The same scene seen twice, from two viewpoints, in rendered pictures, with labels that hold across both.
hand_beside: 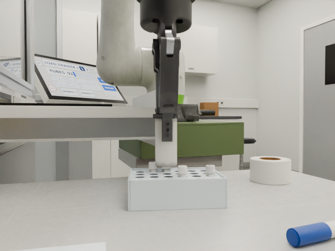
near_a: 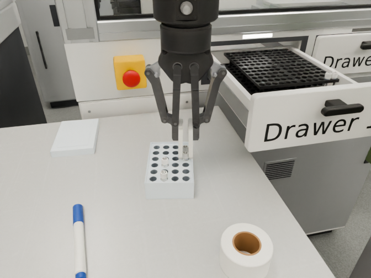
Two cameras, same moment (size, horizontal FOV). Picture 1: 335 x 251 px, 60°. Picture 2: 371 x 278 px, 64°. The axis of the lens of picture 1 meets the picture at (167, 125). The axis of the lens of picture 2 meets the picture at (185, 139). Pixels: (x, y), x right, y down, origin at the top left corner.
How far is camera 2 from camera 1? 0.69 m
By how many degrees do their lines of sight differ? 93
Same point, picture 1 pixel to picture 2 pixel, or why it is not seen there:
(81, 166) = not seen: outside the picture
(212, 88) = not seen: outside the picture
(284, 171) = (221, 257)
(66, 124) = (225, 89)
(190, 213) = (139, 180)
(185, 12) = (165, 44)
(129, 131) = (243, 118)
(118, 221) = (135, 154)
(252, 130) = not seen: outside the picture
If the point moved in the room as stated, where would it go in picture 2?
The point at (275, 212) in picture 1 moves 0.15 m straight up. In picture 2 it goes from (130, 223) to (118, 146)
